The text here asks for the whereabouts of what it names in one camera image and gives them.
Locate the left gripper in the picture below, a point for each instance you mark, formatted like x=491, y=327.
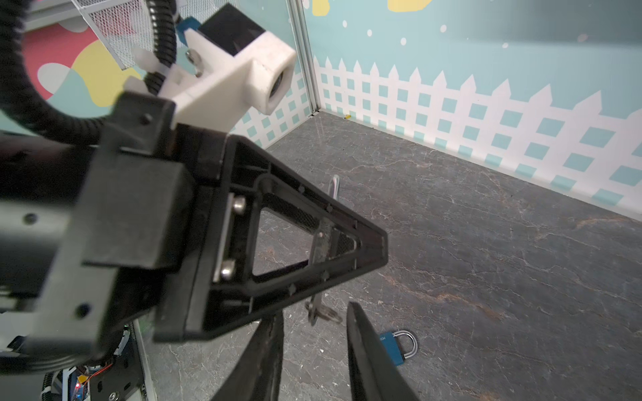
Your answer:
x=93, y=236

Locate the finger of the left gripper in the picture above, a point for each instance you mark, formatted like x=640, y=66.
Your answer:
x=260, y=238

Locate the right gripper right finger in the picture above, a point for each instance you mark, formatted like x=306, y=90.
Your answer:
x=372, y=374

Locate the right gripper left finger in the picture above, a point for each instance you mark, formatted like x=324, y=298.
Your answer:
x=257, y=374

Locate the blue padlock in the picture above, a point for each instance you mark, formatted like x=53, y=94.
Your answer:
x=392, y=343

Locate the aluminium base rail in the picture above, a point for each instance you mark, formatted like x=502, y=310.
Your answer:
x=119, y=376

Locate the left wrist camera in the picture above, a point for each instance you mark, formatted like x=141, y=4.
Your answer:
x=213, y=74

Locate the white wire basket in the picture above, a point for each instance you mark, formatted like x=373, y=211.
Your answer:
x=120, y=25

